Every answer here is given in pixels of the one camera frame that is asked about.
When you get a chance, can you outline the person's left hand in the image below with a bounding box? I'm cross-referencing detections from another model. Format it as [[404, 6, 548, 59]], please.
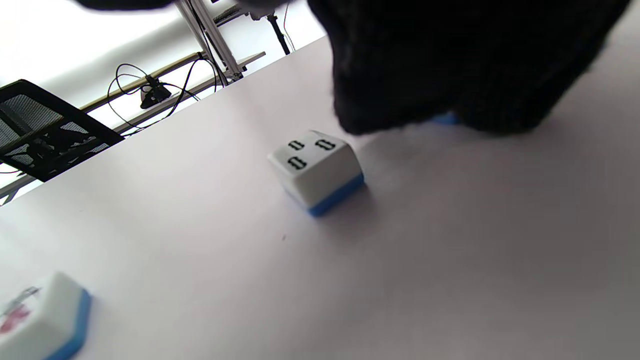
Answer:
[[306, 0, 632, 137]]

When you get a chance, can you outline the white standing desk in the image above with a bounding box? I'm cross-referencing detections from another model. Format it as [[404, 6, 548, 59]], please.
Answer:
[[0, 50, 267, 201]]

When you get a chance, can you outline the black monitor stand with tray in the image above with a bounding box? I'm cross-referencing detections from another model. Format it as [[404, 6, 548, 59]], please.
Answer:
[[212, 0, 293, 56]]

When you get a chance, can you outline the black mesh office chair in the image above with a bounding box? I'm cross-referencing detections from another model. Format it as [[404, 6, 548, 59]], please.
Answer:
[[0, 79, 126, 183]]

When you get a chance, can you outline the black mounted camera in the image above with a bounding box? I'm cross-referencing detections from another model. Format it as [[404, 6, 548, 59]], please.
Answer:
[[139, 75, 172, 110]]

